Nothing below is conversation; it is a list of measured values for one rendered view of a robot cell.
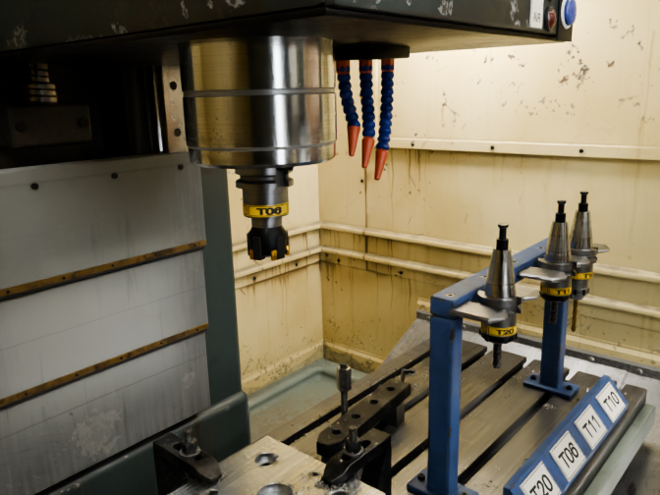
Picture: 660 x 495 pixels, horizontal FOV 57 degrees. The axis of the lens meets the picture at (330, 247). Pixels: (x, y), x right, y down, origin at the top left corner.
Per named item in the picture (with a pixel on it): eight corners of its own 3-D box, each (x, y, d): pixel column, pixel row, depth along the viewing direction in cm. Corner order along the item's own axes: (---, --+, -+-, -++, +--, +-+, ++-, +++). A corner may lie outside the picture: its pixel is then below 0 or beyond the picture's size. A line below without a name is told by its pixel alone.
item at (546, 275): (571, 277, 100) (572, 272, 99) (559, 285, 96) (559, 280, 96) (529, 269, 104) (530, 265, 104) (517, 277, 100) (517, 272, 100)
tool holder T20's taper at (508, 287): (496, 287, 90) (498, 243, 89) (522, 294, 87) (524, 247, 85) (477, 293, 88) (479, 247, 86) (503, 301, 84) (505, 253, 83)
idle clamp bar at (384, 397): (411, 413, 118) (412, 383, 117) (334, 483, 98) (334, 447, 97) (390, 406, 121) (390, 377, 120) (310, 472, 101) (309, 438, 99)
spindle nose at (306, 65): (273, 150, 76) (268, 50, 73) (368, 157, 65) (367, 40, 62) (159, 163, 66) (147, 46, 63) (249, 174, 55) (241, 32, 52)
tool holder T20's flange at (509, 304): (495, 300, 92) (496, 284, 92) (529, 309, 88) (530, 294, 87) (468, 309, 89) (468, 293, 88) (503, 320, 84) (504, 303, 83)
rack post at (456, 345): (479, 497, 94) (486, 316, 86) (462, 515, 90) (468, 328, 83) (423, 472, 100) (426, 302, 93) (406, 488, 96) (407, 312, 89)
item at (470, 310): (514, 315, 84) (514, 309, 83) (496, 327, 80) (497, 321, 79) (467, 304, 88) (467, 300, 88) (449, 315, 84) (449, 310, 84)
